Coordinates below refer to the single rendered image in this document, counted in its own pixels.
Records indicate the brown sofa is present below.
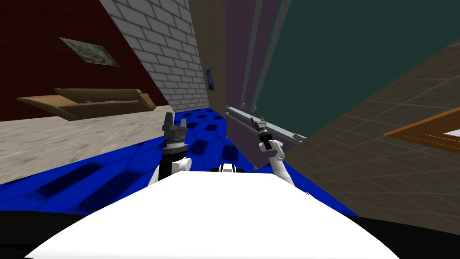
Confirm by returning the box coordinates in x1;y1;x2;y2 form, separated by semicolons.
16;88;158;122

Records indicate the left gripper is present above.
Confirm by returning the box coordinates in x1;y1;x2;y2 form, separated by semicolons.
162;112;189;140

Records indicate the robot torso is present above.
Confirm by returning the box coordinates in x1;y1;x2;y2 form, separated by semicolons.
24;162;402;259

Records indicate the dark purple door leaf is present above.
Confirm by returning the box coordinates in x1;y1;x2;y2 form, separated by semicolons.
225;0;303;171

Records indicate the grey-green wall picture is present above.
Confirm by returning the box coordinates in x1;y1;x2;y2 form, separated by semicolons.
59;36;121;68

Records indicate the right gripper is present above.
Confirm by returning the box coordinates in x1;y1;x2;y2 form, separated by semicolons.
250;116;270;135

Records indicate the small blue wall picture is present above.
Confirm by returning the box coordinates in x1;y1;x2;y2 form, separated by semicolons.
205;68;216;92

